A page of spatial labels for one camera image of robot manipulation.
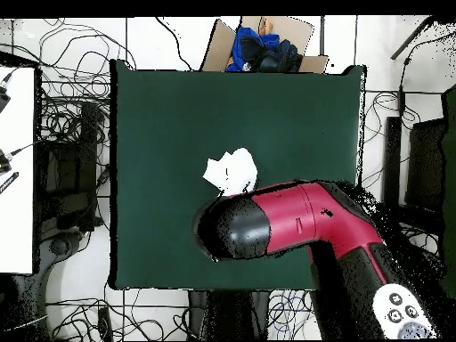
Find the white towel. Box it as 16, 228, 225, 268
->
202, 147, 258, 198

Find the dark green table cloth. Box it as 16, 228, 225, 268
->
109, 58, 367, 291

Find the brown cardboard box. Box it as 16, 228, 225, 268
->
199, 15, 330, 74

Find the dark navy garment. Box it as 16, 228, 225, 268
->
240, 35, 304, 73

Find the blue garment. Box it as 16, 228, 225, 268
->
225, 26, 282, 73

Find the black power strip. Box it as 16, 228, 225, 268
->
97, 305, 113, 341

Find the white desk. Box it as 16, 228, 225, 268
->
0, 65, 37, 275

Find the black labelled bar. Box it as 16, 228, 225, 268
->
0, 171, 20, 195

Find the black device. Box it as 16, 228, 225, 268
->
0, 72, 13, 113
0, 140, 44, 175

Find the black rod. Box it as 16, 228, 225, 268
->
389, 15, 443, 61

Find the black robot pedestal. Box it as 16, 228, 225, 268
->
187, 289, 272, 341

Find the black and blue cable tangle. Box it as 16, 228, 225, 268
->
266, 288, 322, 341

